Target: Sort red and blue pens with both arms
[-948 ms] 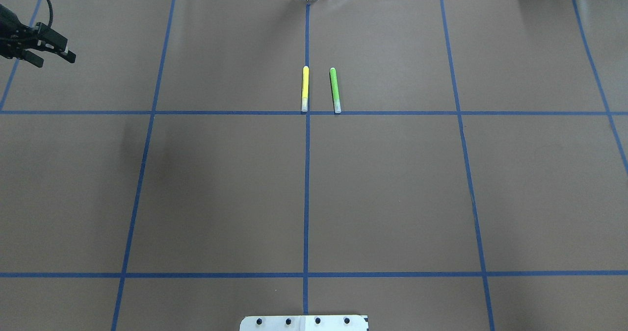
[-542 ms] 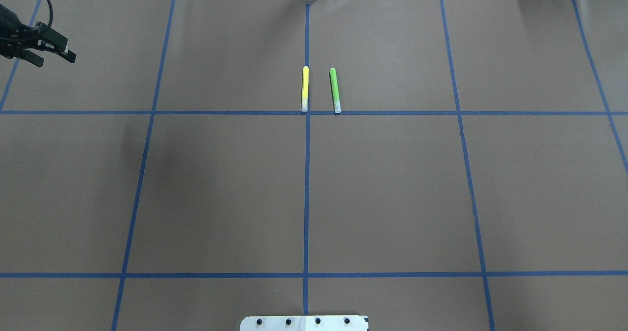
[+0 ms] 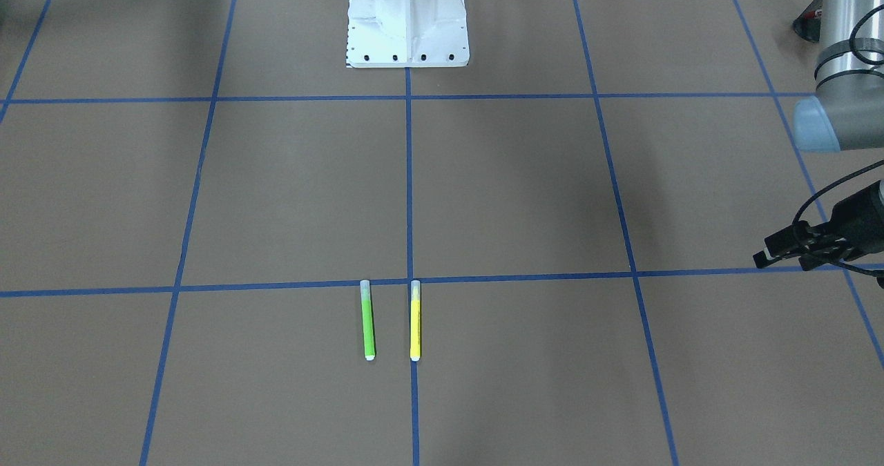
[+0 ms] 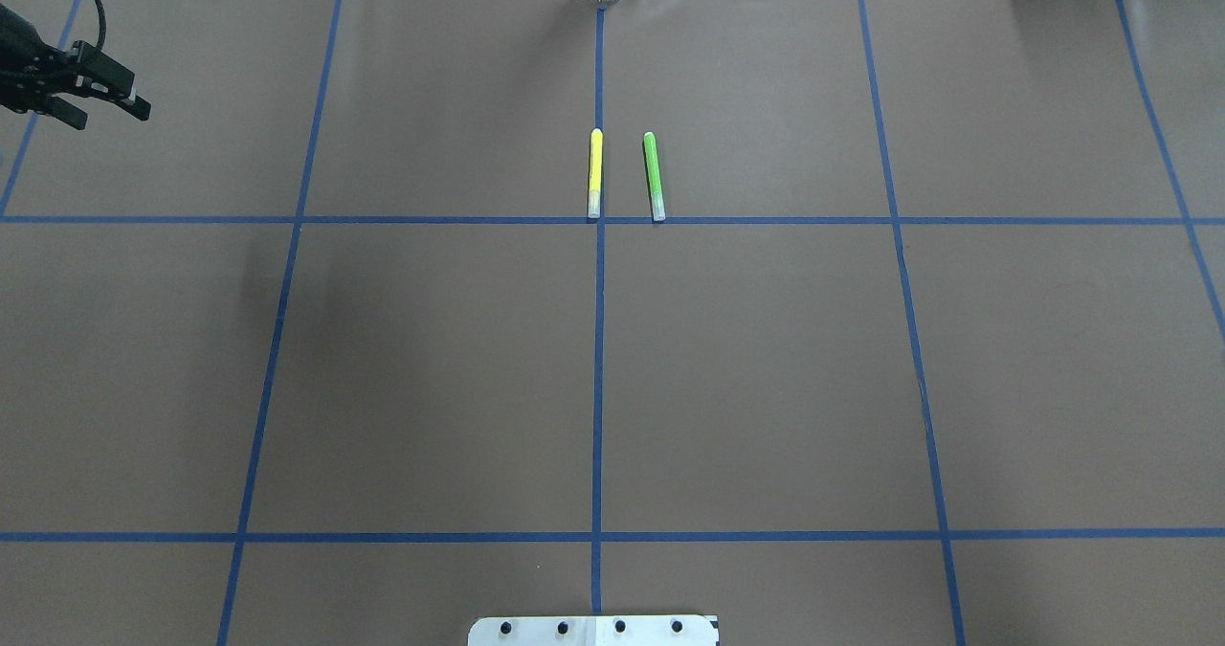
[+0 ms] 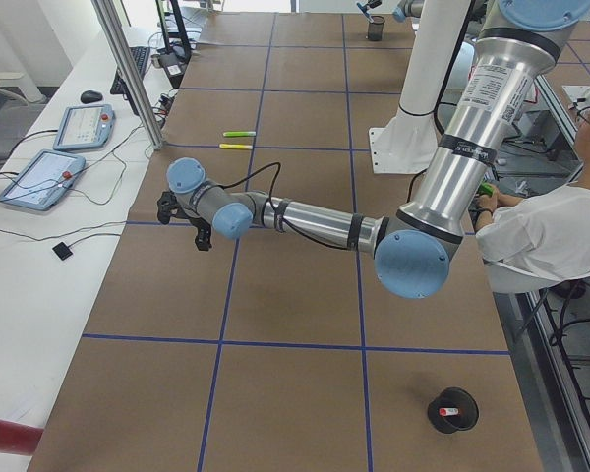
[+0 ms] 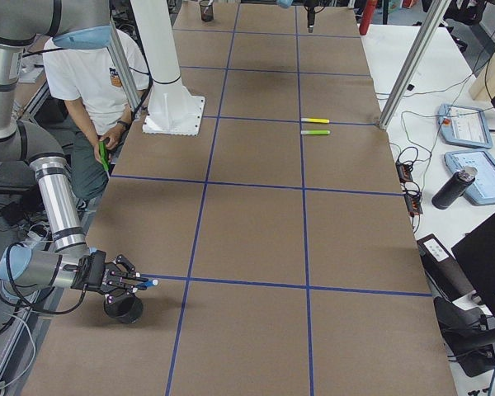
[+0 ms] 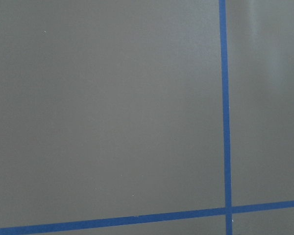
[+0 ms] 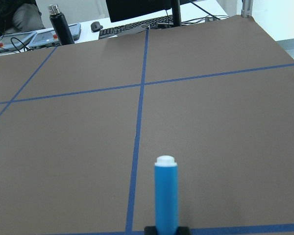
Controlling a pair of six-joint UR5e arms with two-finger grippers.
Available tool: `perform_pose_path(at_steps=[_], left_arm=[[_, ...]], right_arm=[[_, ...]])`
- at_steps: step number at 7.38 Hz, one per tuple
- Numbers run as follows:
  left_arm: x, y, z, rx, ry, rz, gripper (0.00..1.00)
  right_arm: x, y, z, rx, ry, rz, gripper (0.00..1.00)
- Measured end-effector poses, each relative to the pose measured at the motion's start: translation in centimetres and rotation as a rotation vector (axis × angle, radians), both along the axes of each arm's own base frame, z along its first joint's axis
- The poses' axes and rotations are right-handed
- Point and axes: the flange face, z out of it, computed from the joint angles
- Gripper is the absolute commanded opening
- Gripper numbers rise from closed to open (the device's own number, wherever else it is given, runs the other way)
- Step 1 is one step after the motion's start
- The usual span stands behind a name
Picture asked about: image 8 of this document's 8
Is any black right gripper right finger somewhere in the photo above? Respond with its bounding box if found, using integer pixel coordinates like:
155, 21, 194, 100
177, 226, 191, 235

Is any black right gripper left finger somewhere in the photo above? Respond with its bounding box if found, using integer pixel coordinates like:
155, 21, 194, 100
144, 226, 157, 235

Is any blue marker pen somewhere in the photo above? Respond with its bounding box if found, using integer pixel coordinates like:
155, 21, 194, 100
154, 155, 178, 235

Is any brown table mat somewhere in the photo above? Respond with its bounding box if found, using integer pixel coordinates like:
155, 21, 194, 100
0, 16, 294, 235

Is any black keyboard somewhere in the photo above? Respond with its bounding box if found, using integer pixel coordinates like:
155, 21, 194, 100
98, 15, 173, 40

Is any black computer mouse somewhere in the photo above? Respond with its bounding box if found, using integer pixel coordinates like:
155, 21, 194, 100
90, 21, 103, 33

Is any grey teach pendant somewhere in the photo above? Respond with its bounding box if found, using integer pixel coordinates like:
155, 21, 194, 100
27, 23, 81, 49
0, 31, 37, 53

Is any black monitor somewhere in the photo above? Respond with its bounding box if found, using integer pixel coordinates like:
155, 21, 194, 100
105, 0, 194, 26

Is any black water bottle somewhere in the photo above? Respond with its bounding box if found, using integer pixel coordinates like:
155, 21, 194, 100
48, 4, 74, 46

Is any seated person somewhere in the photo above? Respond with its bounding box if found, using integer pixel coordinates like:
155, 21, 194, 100
0, 0, 45, 36

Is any aluminium frame post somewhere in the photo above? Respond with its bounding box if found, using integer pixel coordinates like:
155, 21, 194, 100
241, 0, 253, 18

